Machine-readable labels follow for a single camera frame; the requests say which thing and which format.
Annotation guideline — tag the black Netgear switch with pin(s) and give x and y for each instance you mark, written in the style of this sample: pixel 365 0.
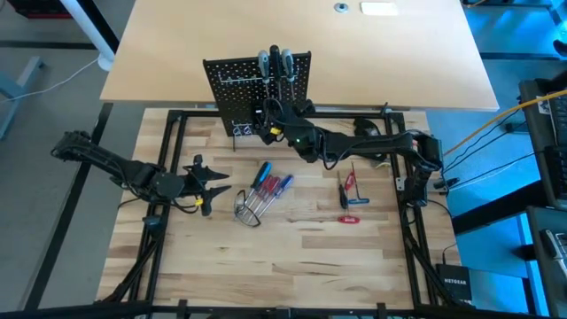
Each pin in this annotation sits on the black Netgear switch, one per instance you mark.
pixel 454 283

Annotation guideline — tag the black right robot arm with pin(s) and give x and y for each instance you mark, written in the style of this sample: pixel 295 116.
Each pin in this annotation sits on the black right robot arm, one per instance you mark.
pixel 376 144

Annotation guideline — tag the silver desk grommet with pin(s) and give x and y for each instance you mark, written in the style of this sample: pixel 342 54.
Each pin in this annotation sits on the silver desk grommet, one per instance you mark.
pixel 341 7

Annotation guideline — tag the black work glove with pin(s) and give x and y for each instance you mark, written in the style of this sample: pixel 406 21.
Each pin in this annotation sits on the black work glove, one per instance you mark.
pixel 367 126

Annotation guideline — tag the small blue-striped clear screwdriver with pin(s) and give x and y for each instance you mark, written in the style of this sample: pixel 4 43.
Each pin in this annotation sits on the small blue-striped clear screwdriver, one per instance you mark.
pixel 285 182

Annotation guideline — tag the dark red box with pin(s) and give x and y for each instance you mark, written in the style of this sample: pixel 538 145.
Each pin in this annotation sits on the dark red box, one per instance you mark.
pixel 40 9

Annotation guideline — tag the black perforated pegboard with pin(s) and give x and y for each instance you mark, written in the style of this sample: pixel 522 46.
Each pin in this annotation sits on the black perforated pegboard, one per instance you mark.
pixel 230 88

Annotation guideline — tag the large blue-striped clear screwdriver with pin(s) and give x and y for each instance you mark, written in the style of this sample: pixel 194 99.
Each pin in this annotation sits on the large blue-striped clear screwdriver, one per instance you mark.
pixel 261 175

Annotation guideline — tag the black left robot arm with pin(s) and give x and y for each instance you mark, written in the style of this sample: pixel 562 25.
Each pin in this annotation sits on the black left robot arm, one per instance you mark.
pixel 102 159

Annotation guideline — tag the grey furniture leg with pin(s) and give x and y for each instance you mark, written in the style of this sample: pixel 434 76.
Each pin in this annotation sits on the grey furniture leg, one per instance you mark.
pixel 20 84

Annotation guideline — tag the clear safety glasses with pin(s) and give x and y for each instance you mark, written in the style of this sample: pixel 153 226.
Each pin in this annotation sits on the clear safety glasses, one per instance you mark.
pixel 241 217

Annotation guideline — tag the tan wooden desk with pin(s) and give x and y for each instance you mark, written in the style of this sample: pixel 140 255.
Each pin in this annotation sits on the tan wooden desk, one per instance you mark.
pixel 376 57

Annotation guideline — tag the silver metal bracket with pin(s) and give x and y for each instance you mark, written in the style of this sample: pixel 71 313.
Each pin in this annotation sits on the silver metal bracket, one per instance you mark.
pixel 401 184

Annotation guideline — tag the white round post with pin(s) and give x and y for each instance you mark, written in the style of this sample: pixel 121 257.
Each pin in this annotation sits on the white round post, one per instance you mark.
pixel 88 31

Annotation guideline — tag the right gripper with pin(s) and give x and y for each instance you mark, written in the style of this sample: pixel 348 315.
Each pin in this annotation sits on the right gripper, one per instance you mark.
pixel 292 122

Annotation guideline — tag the small black box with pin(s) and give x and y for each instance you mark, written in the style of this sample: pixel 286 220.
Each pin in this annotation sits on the small black box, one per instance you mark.
pixel 153 221

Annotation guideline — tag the white rectangular pad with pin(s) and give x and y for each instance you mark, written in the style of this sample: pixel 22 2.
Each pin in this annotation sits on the white rectangular pad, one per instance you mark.
pixel 378 8

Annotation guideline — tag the black workstation desk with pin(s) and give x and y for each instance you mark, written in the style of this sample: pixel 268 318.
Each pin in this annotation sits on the black workstation desk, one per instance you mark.
pixel 536 146
pixel 545 266

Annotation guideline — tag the black pegboard bin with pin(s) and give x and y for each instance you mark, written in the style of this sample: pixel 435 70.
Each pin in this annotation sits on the black pegboard bin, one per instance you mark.
pixel 256 111

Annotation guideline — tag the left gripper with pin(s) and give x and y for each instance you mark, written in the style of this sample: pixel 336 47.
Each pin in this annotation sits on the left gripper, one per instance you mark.
pixel 195 186

